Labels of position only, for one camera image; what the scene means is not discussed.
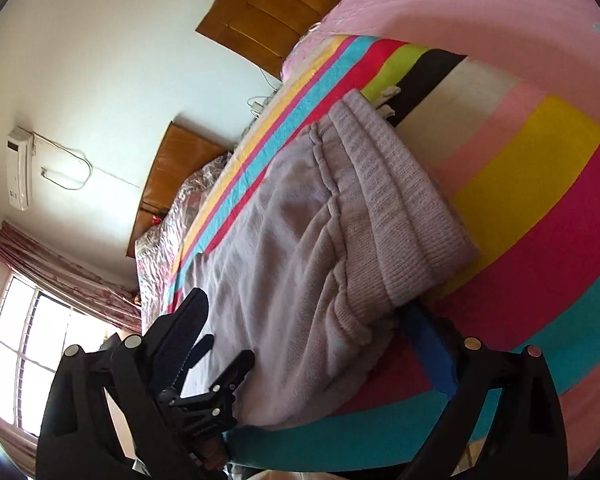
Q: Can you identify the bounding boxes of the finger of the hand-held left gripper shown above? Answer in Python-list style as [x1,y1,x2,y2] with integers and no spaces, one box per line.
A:
[172,335,216,396]
[205,350,256,403]

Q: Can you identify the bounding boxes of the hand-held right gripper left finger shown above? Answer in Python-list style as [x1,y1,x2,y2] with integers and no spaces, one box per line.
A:
[35,287,211,480]

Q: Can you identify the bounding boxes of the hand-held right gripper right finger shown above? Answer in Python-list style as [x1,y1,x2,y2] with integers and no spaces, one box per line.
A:
[402,302,568,480]

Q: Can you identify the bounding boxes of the lilac pants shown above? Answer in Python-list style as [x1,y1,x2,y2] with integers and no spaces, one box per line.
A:
[172,89,481,428]

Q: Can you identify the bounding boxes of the pink floral duvet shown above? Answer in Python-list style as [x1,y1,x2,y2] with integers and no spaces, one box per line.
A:
[135,152,231,321]

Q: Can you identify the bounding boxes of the glossy wooden headboard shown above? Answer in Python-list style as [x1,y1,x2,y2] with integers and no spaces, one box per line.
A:
[127,120,231,258]

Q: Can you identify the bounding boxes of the barred window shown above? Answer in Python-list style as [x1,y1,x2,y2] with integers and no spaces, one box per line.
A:
[0,272,121,436]

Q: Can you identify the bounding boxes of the colourful striped blanket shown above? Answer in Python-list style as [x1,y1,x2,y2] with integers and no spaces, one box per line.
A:
[167,34,600,476]

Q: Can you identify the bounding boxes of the white air conditioner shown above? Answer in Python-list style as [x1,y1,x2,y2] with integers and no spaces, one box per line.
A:
[6,129,33,210]

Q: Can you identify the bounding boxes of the padded brown wooden headboard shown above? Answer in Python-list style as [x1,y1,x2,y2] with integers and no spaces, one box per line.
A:
[195,0,361,81]

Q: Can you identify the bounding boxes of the pink bedsheet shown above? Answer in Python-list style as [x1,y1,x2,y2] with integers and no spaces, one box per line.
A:
[280,0,600,126]

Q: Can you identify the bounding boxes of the air conditioner power cord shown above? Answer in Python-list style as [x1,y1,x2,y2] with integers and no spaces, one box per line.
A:
[32,130,141,191]

